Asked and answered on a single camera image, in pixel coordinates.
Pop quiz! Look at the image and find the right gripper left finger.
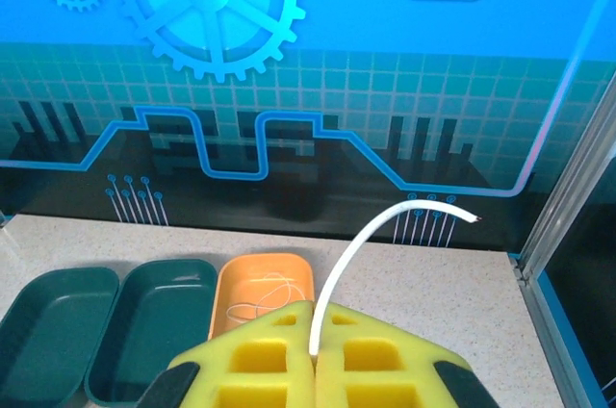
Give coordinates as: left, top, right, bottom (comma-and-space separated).
136, 301, 318, 408

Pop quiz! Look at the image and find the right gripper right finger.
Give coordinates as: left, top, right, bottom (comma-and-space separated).
314, 301, 502, 408

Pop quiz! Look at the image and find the thin white cable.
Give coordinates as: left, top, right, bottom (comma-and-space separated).
225, 271, 310, 326
307, 199, 483, 357

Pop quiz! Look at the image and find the dark teal plastic tray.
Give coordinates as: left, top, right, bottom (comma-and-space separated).
84, 258, 219, 404
0, 267, 121, 408

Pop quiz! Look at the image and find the orange plastic tray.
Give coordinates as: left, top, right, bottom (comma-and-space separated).
207, 252, 317, 340

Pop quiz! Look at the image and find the aluminium table side rail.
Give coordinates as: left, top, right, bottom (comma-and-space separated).
512, 252, 601, 408

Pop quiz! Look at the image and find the aluminium frame post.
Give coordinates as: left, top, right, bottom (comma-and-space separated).
519, 75, 616, 279

